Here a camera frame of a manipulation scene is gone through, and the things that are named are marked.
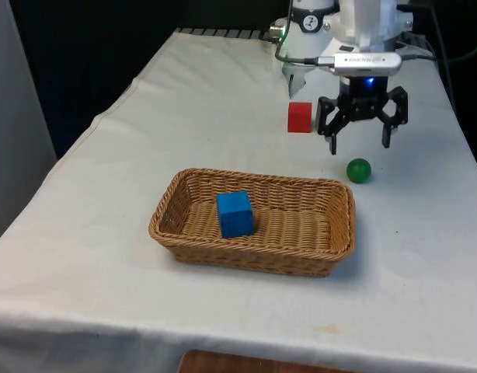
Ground black cable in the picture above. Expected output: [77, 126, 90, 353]
[274, 0, 321, 67]
[427, 0, 460, 106]

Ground green ball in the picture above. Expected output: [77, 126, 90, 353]
[346, 158, 372, 184]

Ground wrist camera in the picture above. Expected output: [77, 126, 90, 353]
[318, 52, 403, 77]

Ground blue cube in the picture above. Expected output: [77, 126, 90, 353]
[216, 190, 255, 239]

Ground wicker basket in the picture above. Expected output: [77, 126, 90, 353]
[148, 167, 357, 278]

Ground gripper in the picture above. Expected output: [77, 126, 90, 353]
[316, 75, 410, 155]

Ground red cube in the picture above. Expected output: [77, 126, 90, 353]
[287, 102, 313, 134]

